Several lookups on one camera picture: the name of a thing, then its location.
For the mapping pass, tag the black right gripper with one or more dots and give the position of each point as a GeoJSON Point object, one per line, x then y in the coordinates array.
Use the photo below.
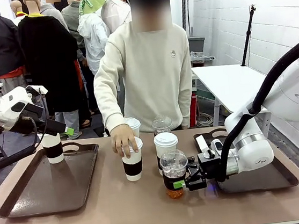
{"type": "Point", "coordinates": [210, 165]}

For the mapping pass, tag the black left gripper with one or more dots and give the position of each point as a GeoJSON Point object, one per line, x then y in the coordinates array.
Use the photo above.
{"type": "Point", "coordinates": [35, 118]}

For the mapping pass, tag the clear plastic iced coffee cup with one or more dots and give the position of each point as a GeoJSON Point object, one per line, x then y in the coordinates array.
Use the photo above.
{"type": "Point", "coordinates": [173, 166]}
{"type": "Point", "coordinates": [161, 124]}

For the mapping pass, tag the white paper cup black sleeve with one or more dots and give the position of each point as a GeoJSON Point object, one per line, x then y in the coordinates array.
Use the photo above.
{"type": "Point", "coordinates": [166, 145]}
{"type": "Point", "coordinates": [135, 124]}
{"type": "Point", "coordinates": [133, 170]}
{"type": "Point", "coordinates": [53, 153]}

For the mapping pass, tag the person's right forearm cream sleeve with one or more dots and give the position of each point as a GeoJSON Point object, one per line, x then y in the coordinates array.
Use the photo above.
{"type": "Point", "coordinates": [109, 105]}

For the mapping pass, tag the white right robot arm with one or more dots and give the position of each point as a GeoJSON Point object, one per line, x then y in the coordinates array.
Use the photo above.
{"type": "Point", "coordinates": [253, 148]}

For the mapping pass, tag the brown plastic serving tray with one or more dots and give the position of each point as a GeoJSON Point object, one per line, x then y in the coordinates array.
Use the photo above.
{"type": "Point", "coordinates": [52, 188]}
{"type": "Point", "coordinates": [268, 179]}

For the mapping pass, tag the person's right hand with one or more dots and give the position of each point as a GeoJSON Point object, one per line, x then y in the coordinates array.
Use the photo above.
{"type": "Point", "coordinates": [122, 138]}

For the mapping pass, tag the red fire extinguisher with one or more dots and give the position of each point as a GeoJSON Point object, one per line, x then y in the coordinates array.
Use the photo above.
{"type": "Point", "coordinates": [192, 109]}

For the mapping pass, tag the mannequin in black coat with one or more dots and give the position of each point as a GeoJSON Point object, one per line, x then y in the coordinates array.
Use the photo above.
{"type": "Point", "coordinates": [49, 64]}

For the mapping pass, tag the white side table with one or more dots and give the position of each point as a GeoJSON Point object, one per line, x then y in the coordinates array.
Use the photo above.
{"type": "Point", "coordinates": [230, 86]}

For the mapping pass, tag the person in cream sweater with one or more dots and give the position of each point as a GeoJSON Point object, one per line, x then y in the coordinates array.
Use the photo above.
{"type": "Point", "coordinates": [151, 76]}

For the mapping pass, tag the mannequin with green hat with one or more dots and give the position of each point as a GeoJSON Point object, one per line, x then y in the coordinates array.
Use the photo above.
{"type": "Point", "coordinates": [93, 34]}

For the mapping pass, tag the person in grey hoodie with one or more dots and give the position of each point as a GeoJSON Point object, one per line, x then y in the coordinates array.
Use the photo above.
{"type": "Point", "coordinates": [53, 12]}

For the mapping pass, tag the person in white shirt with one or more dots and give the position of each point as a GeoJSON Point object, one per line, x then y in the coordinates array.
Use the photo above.
{"type": "Point", "coordinates": [116, 13]}

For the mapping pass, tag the grey storage bin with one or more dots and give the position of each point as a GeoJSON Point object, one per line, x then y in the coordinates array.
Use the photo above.
{"type": "Point", "coordinates": [196, 45]}

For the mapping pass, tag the black tripod stand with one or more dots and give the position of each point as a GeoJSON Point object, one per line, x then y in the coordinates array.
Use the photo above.
{"type": "Point", "coordinates": [247, 36]}

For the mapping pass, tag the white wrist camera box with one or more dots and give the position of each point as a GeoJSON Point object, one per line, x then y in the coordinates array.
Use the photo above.
{"type": "Point", "coordinates": [203, 143]}

